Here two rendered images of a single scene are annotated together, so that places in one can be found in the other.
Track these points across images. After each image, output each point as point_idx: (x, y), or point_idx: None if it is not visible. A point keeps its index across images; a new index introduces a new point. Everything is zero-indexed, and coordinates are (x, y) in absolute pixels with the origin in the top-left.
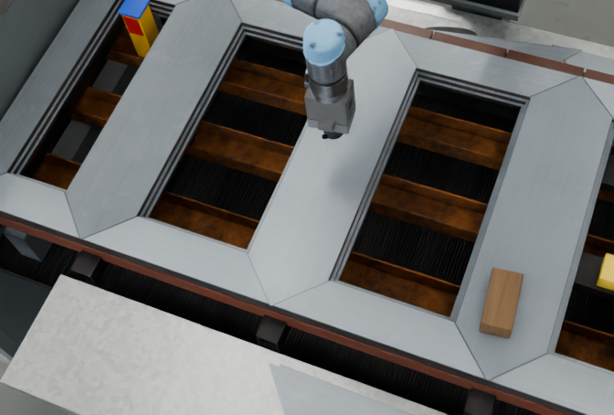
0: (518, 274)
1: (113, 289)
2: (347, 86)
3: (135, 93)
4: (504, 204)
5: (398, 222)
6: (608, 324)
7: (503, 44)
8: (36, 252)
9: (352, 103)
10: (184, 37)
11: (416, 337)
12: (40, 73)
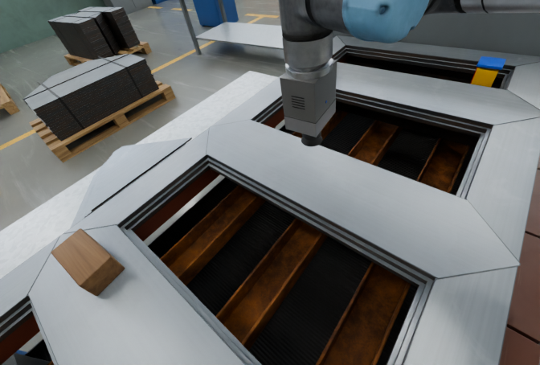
0: (82, 280)
1: None
2: (300, 72)
3: (399, 76)
4: (185, 320)
5: (300, 280)
6: None
7: None
8: None
9: (304, 111)
10: (463, 94)
11: (129, 195)
12: (419, 46)
